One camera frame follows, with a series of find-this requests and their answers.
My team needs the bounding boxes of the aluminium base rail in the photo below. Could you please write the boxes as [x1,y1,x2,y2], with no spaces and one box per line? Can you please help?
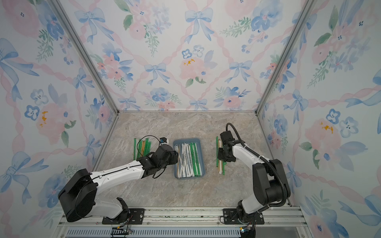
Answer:
[53,205,312,238]

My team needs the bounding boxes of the blue plastic storage tray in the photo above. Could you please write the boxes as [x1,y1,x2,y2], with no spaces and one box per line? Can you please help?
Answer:
[173,138,205,179]

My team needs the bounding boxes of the brown paper wrapped straw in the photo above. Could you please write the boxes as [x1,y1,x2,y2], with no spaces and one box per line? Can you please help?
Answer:
[140,140,145,156]

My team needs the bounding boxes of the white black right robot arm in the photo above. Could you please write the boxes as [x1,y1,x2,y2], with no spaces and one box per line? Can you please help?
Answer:
[217,142,290,216]

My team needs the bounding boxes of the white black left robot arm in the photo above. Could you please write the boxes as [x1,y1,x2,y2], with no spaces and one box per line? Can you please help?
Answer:
[58,143,179,224]

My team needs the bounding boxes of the black corrugated cable conduit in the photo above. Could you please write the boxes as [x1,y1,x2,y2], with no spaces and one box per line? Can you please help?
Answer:
[225,122,288,207]

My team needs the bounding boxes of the green straw right pile edge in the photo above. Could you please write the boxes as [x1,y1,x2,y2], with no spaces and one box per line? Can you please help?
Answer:
[221,161,226,175]

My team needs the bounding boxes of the green straws pile right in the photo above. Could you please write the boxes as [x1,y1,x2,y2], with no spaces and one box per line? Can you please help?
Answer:
[216,136,219,167]

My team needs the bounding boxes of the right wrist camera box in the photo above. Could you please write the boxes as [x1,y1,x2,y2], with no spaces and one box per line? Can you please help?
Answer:
[220,131,239,146]

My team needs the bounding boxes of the thin black left cable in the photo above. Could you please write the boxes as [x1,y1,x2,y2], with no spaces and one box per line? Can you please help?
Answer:
[139,135,163,157]

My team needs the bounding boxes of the thick white straw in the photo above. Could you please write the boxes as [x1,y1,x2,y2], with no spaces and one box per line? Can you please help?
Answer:
[179,144,187,178]

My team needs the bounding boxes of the aluminium frame post right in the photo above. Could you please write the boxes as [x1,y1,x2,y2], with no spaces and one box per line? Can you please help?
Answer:
[255,0,316,117]

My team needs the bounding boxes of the white straw right pile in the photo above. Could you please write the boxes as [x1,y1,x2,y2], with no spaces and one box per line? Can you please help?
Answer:
[217,139,223,174]

